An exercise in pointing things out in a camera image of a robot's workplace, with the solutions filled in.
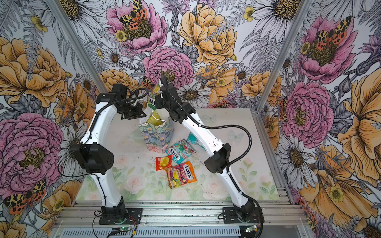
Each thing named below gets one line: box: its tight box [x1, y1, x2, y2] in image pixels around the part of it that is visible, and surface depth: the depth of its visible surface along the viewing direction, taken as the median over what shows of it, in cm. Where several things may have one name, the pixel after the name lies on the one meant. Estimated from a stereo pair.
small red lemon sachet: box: [155, 154, 173, 171], surface depth 93 cm
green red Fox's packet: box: [165, 138, 197, 165], surface depth 97 cm
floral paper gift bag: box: [138, 106, 175, 154], surface depth 88 cm
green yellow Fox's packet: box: [147, 84, 161, 111], surface depth 83 cm
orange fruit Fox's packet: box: [165, 161, 198, 189], surface depth 87 cm
